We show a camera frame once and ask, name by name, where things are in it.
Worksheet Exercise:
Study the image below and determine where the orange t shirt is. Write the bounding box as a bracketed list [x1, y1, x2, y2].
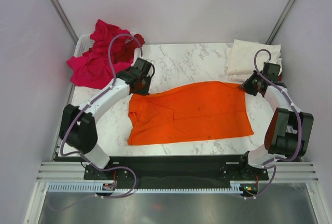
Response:
[128, 81, 254, 146]

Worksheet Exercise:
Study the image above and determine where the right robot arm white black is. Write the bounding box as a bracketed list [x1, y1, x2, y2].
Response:
[237, 63, 314, 179]

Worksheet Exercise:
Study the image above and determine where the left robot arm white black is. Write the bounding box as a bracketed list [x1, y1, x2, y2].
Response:
[59, 58, 155, 179]

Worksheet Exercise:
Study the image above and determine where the folded white t shirt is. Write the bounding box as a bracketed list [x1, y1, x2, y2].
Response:
[226, 58, 282, 82]

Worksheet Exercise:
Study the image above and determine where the dark red t shirt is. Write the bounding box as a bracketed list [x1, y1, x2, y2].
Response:
[111, 36, 140, 64]

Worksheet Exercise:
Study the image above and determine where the folded cream t shirt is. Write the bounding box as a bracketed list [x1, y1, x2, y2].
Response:
[226, 39, 281, 76]

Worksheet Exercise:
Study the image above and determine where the pink red t shirt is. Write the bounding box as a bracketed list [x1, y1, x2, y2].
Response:
[66, 19, 133, 89]

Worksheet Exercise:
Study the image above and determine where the white laundry basket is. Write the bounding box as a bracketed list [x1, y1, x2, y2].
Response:
[73, 33, 144, 62]

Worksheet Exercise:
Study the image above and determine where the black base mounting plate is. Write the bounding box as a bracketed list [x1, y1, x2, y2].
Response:
[84, 155, 269, 188]

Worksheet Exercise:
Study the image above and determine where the aluminium cross extrusion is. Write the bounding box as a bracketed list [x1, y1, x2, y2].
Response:
[36, 162, 319, 183]

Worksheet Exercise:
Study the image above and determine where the left aluminium side rail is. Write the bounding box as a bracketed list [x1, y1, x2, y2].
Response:
[50, 83, 76, 161]

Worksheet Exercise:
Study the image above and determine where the right aluminium frame post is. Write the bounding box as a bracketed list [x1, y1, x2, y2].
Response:
[266, 0, 297, 45]

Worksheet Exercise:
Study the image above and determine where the aluminium frame post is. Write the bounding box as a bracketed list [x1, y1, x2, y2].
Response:
[49, 0, 78, 44]
[266, 0, 297, 45]

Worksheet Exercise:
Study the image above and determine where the left aluminium frame post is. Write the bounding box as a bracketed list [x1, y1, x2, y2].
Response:
[49, 0, 78, 44]

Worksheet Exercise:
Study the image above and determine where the white slotted cable duct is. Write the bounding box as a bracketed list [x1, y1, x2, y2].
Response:
[47, 182, 258, 194]

